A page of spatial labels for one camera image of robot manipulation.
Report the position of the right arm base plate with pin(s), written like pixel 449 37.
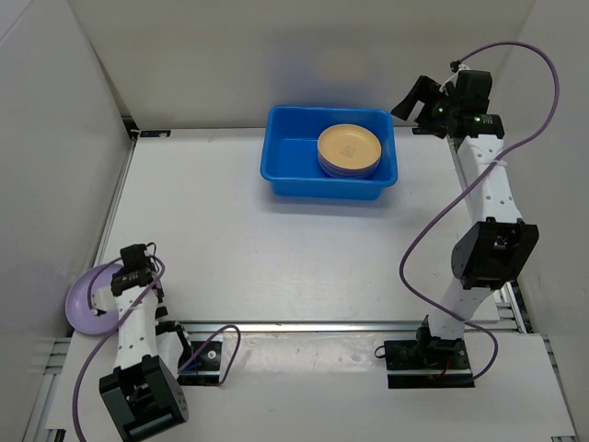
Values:
pixel 428 368

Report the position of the left aluminium rail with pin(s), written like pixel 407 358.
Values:
pixel 57 345

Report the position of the pink plate front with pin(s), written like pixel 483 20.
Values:
pixel 336 172

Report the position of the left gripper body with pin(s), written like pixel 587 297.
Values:
pixel 117 275

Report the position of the yellow plate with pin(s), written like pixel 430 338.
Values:
pixel 349 147

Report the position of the blue plastic bin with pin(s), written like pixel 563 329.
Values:
pixel 289 158

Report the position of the purple plate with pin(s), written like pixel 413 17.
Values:
pixel 89 306

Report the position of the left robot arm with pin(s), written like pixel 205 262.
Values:
pixel 142 393

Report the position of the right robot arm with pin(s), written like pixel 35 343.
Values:
pixel 443 327

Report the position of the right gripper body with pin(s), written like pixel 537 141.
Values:
pixel 437 119

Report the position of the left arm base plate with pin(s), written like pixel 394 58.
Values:
pixel 205 369

